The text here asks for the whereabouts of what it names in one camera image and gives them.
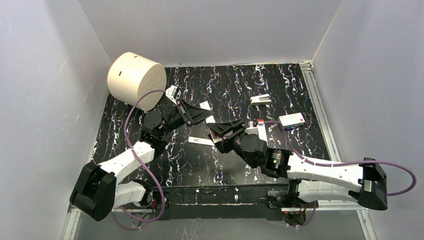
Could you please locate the aluminium frame rail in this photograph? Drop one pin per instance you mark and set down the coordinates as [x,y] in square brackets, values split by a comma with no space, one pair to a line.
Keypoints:
[367,229]

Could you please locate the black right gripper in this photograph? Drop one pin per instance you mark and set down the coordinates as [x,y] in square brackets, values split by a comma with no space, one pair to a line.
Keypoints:
[235,133]

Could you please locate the white remote control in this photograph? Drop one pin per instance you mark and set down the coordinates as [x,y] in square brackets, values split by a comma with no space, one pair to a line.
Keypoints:
[200,141]

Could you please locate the large white cylinder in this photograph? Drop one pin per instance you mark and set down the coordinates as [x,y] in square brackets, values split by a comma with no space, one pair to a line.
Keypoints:
[131,76]

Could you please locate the white remote with black end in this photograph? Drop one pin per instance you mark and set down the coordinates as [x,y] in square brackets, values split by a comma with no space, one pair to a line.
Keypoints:
[212,121]

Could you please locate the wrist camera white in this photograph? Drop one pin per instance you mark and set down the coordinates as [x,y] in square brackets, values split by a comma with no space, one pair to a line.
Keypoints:
[251,127]
[170,93]

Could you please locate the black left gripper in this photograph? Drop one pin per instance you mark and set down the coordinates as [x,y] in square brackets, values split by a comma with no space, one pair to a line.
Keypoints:
[183,112]

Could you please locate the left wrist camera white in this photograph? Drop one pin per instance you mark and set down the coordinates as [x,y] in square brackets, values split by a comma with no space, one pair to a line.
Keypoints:
[170,93]

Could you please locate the black base bar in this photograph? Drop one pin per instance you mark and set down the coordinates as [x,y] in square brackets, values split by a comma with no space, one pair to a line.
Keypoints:
[270,201]

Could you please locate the small white charger device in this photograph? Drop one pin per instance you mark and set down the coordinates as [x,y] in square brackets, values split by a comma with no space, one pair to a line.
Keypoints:
[263,99]

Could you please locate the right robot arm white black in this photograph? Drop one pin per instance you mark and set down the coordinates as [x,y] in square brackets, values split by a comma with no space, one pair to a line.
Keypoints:
[310,179]

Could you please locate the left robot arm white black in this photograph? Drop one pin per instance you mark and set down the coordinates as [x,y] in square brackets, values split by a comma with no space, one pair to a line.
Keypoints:
[99,187]

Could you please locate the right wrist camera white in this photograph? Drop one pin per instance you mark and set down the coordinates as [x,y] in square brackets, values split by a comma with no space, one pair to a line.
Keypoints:
[251,127]

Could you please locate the white box with red labels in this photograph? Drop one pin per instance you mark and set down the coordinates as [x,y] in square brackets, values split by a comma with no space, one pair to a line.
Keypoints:
[291,120]

